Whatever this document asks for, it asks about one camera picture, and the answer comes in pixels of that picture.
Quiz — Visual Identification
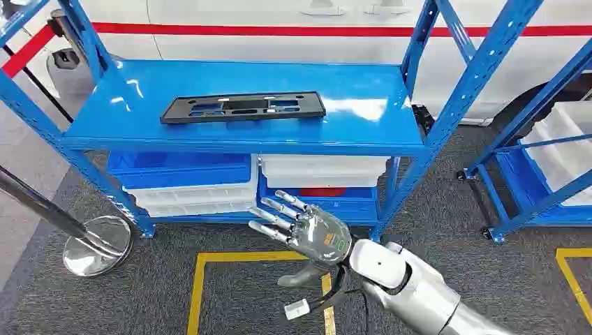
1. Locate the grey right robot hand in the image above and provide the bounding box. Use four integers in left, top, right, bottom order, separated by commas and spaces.
248, 190, 353, 288

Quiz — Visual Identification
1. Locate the black plastic panel with cutouts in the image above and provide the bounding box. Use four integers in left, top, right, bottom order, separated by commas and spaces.
160, 91, 327, 125

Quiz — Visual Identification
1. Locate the red item in bin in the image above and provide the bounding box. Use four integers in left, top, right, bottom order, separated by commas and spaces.
299, 187, 347, 198

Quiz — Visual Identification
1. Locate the blue plastic bin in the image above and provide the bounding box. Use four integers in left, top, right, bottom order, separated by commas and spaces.
257, 175, 383, 228
494, 147, 592, 228
107, 152, 253, 190

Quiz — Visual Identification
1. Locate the white plastic bin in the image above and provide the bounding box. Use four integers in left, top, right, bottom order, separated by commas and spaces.
124, 154, 260, 218
258, 154, 390, 189
521, 101, 592, 207

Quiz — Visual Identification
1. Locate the yellow floor tape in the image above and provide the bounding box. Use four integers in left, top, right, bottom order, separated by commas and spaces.
187, 251, 337, 335
556, 248, 592, 327

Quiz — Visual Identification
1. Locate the blue metal shelf rack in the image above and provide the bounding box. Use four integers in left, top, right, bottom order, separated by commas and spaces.
457, 39, 592, 244
0, 0, 545, 244

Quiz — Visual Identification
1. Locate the white vehicle with red stripe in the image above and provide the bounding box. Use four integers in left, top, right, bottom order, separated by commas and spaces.
23, 0, 592, 140

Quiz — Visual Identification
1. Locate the red barrier belt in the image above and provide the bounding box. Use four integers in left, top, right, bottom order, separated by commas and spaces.
2, 24, 57, 79

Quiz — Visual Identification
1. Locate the black cable with white connector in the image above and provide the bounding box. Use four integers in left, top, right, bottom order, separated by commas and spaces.
283, 265, 369, 335

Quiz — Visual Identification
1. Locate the chrome stanchion post with base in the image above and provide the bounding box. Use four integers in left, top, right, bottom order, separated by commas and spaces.
0, 165, 135, 278

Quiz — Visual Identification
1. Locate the black stanchion post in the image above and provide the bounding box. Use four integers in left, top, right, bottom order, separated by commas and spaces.
2, 8, 75, 124

